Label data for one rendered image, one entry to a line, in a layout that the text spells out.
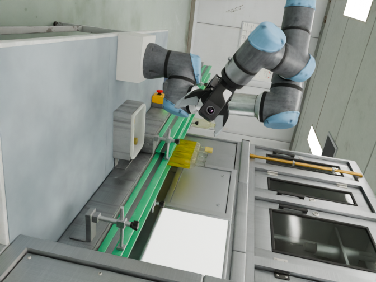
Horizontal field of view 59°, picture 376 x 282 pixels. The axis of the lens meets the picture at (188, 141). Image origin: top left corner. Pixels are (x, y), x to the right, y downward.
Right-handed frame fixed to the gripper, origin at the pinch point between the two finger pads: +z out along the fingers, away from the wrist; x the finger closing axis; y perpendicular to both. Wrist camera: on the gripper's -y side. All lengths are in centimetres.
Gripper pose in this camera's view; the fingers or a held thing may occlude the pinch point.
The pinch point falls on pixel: (193, 123)
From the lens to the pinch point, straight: 98.8
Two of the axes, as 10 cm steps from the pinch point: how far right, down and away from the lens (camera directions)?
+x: -8.1, -5.7, -1.4
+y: 3.2, -6.3, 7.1
